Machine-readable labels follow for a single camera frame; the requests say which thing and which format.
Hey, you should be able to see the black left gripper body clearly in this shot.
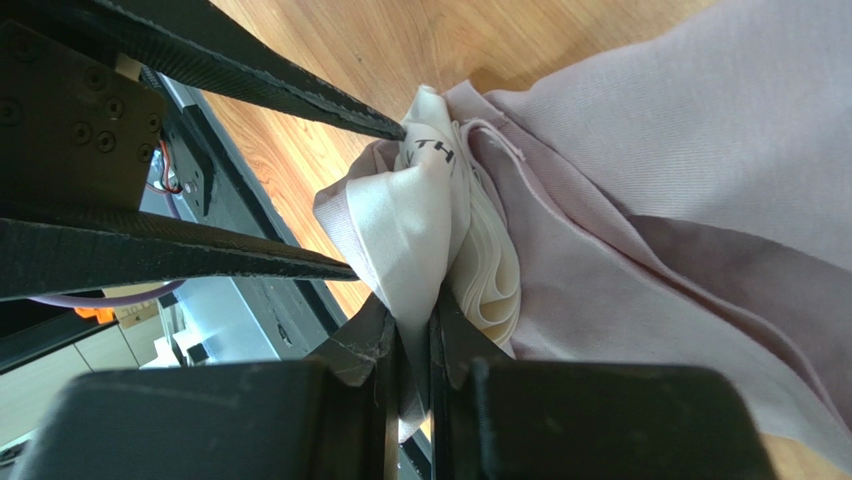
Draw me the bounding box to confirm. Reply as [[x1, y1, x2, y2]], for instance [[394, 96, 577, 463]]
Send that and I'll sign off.
[[1, 1, 166, 225]]

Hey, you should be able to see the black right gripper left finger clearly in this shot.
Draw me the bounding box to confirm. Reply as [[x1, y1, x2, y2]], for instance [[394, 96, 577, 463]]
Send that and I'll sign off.
[[11, 297, 398, 479]]

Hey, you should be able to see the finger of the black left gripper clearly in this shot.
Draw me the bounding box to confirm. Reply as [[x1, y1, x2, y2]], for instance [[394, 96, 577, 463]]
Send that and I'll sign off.
[[1, 216, 357, 300], [66, 1, 405, 140]]

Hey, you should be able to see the pink underwear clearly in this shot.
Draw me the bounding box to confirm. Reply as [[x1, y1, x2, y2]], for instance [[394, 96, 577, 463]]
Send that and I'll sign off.
[[314, 1, 851, 471]]

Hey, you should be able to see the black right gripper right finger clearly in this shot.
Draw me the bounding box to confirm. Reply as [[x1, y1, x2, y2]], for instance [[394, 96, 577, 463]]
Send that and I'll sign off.
[[429, 287, 776, 479]]

